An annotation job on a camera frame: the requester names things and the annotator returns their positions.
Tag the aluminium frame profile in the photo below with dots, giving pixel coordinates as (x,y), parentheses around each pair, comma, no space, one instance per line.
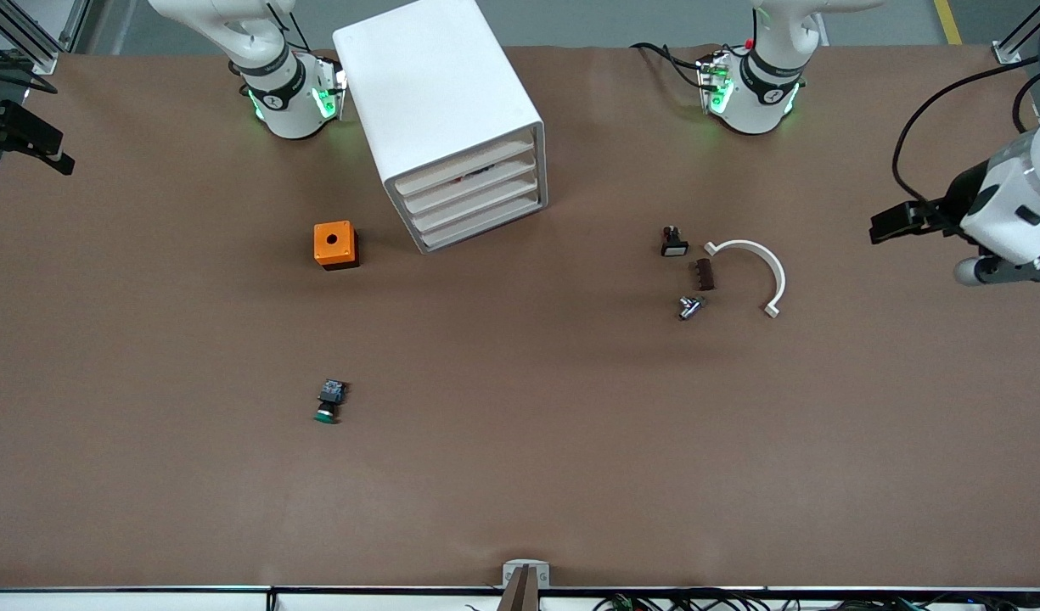
(1008,53)
(27,47)

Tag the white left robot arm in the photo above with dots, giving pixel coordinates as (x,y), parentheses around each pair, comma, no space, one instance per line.
(757,102)

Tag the green push button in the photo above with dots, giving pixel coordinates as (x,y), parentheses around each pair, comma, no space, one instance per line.
(328,397)

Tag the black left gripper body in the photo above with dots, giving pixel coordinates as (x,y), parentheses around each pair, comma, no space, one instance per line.
(952,206)

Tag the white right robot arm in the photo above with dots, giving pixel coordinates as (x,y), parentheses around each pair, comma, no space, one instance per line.
(282,102)

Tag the brown terminal block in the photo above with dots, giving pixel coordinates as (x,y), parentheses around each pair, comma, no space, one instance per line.
(704,275)

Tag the white curved plastic bracket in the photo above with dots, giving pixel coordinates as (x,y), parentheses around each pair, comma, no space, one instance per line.
(779,278)

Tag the white table edge rail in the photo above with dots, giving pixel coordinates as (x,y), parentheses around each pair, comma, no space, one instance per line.
(146,598)

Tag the orange box with hole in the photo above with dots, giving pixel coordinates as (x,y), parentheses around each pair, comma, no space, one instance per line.
(323,250)

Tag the red push button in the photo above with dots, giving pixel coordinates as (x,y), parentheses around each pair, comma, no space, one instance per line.
(466,178)

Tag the brown table cover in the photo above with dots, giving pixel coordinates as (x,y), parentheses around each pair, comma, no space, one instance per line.
(520,467)

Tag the silver metal switch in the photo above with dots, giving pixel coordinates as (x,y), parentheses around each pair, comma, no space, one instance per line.
(689,307)

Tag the black switch with white face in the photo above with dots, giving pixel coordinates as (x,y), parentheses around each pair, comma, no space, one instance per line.
(674,248)

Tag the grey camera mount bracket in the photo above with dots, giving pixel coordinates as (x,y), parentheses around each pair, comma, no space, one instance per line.
(525,585)

